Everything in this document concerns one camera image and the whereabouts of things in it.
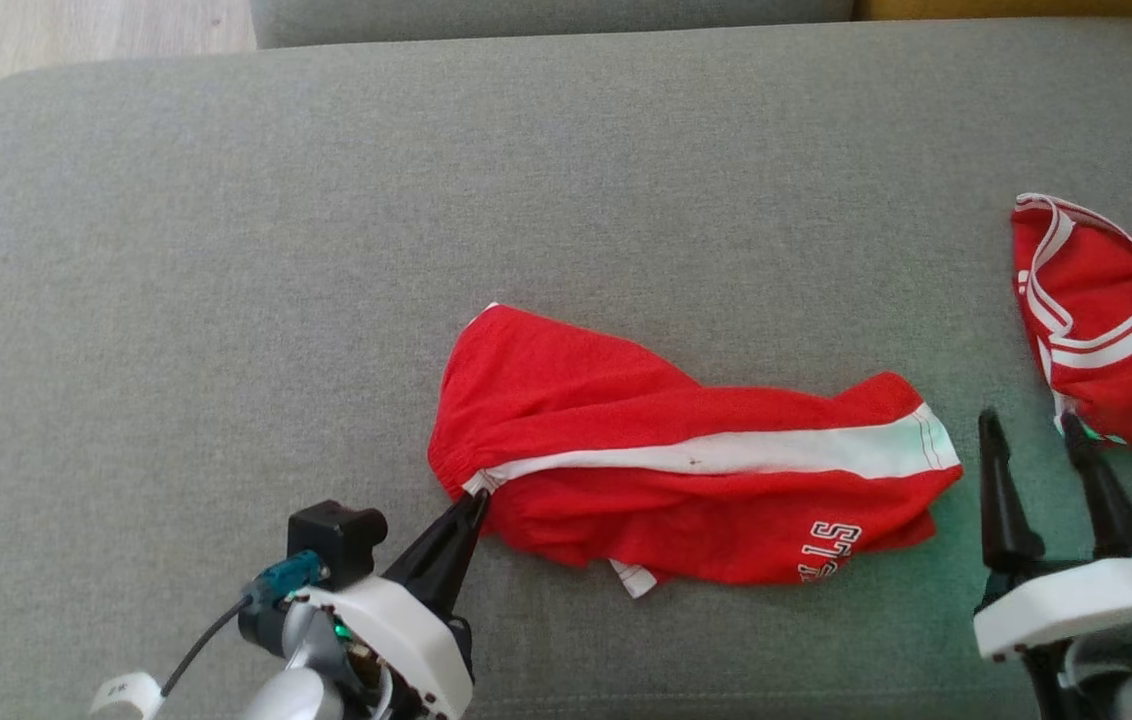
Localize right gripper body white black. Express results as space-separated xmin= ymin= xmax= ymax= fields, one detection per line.
xmin=973 ymin=555 xmax=1132 ymax=720

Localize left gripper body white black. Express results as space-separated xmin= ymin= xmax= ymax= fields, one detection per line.
xmin=294 ymin=575 xmax=476 ymax=720

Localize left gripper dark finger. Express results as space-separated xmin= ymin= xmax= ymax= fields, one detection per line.
xmin=381 ymin=490 xmax=493 ymax=617

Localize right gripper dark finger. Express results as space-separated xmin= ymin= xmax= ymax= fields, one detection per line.
xmin=978 ymin=408 xmax=1046 ymax=577
xmin=1061 ymin=412 xmax=1132 ymax=560

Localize red Bulls basketball jersey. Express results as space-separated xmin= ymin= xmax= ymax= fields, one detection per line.
xmin=1011 ymin=193 xmax=1132 ymax=449

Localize red shorts with white stripe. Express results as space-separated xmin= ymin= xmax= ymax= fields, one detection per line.
xmin=428 ymin=303 xmax=965 ymax=600

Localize wide yellow sofa back cushion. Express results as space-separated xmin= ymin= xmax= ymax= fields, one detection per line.
xmin=851 ymin=0 xmax=1132 ymax=24

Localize black cable teal connector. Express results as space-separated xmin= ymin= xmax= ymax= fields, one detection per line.
xmin=161 ymin=550 xmax=328 ymax=697

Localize white cable label tag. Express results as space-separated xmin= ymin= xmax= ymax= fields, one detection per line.
xmin=91 ymin=672 xmax=166 ymax=720

